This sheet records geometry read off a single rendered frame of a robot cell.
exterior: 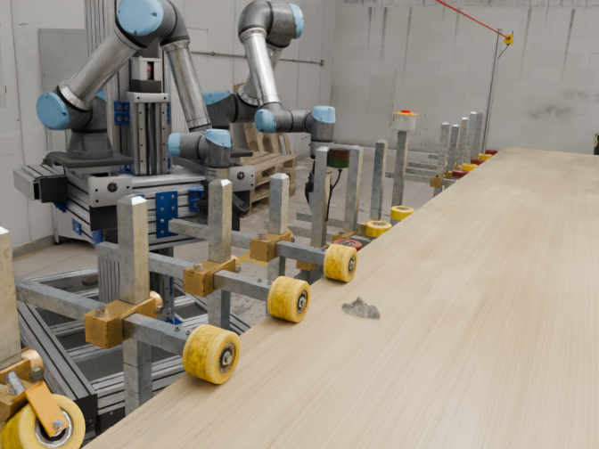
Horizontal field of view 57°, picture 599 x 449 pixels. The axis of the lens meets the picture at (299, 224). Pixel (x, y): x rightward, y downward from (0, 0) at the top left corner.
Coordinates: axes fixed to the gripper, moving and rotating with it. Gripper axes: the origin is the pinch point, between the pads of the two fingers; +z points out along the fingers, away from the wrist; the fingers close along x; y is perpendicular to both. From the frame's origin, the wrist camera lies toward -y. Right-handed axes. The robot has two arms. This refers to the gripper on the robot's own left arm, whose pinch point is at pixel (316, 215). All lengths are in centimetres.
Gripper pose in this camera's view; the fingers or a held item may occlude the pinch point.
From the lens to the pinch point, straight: 184.4
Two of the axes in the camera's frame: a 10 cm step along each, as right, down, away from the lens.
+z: -0.5, 9.6, 2.7
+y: 1.3, -2.6, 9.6
